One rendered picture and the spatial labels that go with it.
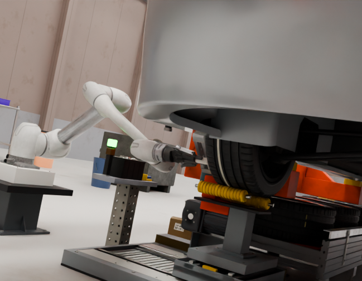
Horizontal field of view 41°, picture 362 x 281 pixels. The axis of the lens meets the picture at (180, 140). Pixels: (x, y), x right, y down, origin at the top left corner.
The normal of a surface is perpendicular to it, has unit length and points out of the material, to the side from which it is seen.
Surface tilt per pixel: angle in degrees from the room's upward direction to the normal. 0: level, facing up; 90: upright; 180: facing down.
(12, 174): 90
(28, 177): 90
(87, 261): 90
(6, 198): 90
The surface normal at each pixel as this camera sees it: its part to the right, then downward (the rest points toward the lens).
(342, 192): -0.51, -0.13
